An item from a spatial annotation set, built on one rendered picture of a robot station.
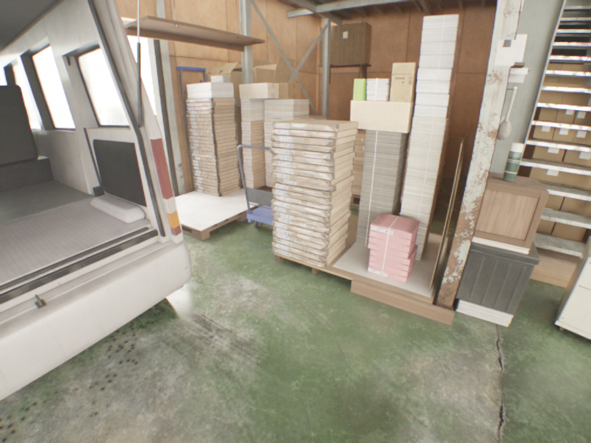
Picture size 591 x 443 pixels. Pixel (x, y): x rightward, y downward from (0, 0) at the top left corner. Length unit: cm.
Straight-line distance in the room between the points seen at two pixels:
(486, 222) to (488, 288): 42
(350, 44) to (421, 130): 416
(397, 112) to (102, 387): 237
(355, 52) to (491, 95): 457
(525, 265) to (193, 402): 187
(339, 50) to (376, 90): 400
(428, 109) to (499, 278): 115
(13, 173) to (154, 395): 228
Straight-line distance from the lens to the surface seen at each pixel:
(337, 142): 184
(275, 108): 375
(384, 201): 226
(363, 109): 222
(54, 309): 140
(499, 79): 165
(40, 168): 322
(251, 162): 379
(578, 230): 379
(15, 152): 321
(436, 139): 211
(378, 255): 204
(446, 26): 216
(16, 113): 320
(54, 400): 183
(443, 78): 211
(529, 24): 262
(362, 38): 601
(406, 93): 216
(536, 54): 260
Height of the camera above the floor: 124
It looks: 24 degrees down
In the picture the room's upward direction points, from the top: straight up
